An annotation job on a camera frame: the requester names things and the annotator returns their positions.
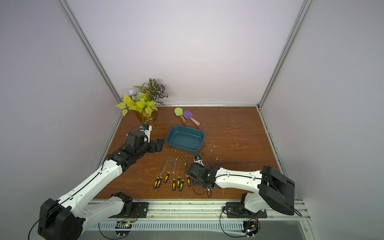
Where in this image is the file tool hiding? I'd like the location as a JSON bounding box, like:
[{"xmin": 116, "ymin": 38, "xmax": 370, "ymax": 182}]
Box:
[
  {"xmin": 185, "ymin": 159, "xmax": 191, "ymax": 187},
  {"xmin": 179, "ymin": 165, "xmax": 187, "ymax": 192},
  {"xmin": 164, "ymin": 161, "xmax": 176, "ymax": 183},
  {"xmin": 154, "ymin": 162, "xmax": 164, "ymax": 189},
  {"xmin": 172, "ymin": 162, "xmax": 177, "ymax": 191},
  {"xmin": 177, "ymin": 161, "xmax": 181, "ymax": 189},
  {"xmin": 155, "ymin": 160, "xmax": 169, "ymax": 189}
]

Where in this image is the teal plastic storage box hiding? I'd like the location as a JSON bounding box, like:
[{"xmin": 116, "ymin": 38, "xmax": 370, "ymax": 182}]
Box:
[{"xmin": 166, "ymin": 125, "xmax": 205, "ymax": 154}]

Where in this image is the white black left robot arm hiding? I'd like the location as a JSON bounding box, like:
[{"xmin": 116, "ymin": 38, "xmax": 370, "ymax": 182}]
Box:
[{"xmin": 36, "ymin": 129, "xmax": 164, "ymax": 240}]

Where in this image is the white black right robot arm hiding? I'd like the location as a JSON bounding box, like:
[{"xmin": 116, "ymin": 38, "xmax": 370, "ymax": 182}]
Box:
[{"xmin": 187, "ymin": 163, "xmax": 295, "ymax": 216}]

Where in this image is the amber glass vase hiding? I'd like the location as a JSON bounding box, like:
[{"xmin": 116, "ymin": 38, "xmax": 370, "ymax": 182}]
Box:
[{"xmin": 134, "ymin": 111, "xmax": 158, "ymax": 124}]

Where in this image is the artificial green leafy plant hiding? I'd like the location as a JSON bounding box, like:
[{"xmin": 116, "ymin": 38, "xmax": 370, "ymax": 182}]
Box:
[{"xmin": 116, "ymin": 79, "xmax": 169, "ymax": 116}]

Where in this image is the right small circuit board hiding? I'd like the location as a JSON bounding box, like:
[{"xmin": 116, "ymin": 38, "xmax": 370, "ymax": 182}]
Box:
[{"xmin": 243, "ymin": 219, "xmax": 261, "ymax": 238}]

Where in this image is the small circuit board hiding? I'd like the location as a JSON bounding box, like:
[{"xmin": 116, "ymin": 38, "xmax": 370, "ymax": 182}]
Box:
[
  {"xmin": 115, "ymin": 221, "xmax": 133, "ymax": 238},
  {"xmin": 243, "ymin": 219, "xmax": 261, "ymax": 238}
]

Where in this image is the left small circuit board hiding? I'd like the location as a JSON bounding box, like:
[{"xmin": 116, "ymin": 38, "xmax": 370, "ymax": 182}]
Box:
[{"xmin": 115, "ymin": 221, "xmax": 133, "ymax": 238}]

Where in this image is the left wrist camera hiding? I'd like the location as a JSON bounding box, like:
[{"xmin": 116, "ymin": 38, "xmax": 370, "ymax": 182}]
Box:
[{"xmin": 140, "ymin": 124, "xmax": 152, "ymax": 143}]

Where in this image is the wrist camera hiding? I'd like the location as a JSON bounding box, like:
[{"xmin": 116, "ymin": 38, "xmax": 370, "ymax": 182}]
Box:
[
  {"xmin": 194, "ymin": 155, "xmax": 204, "ymax": 166},
  {"xmin": 140, "ymin": 124, "xmax": 152, "ymax": 143}
]

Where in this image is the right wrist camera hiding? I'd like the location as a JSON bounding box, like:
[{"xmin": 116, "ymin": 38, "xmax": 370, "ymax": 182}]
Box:
[{"xmin": 194, "ymin": 155, "xmax": 204, "ymax": 166}]

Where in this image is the green trowel wooden handle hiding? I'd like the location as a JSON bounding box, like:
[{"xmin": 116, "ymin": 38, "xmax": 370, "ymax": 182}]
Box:
[{"xmin": 174, "ymin": 108, "xmax": 186, "ymax": 123}]

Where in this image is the purple trowel pink handle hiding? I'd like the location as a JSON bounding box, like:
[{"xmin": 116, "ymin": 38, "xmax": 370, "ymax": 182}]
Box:
[{"xmin": 183, "ymin": 110, "xmax": 201, "ymax": 126}]

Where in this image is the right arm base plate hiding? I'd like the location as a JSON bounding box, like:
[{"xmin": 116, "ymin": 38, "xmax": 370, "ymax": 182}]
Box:
[{"xmin": 223, "ymin": 202, "xmax": 268, "ymax": 219}]

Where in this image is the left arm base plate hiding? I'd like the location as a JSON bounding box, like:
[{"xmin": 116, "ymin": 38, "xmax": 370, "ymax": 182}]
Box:
[{"xmin": 109, "ymin": 202, "xmax": 149, "ymax": 219}]

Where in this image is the aluminium mounting rail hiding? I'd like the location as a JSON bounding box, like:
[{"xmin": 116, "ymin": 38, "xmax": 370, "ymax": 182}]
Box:
[{"xmin": 86, "ymin": 199, "xmax": 311, "ymax": 222}]

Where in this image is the white slotted cable duct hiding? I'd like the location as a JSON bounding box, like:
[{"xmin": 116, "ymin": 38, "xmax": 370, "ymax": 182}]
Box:
[{"xmin": 100, "ymin": 221, "xmax": 243, "ymax": 231}]

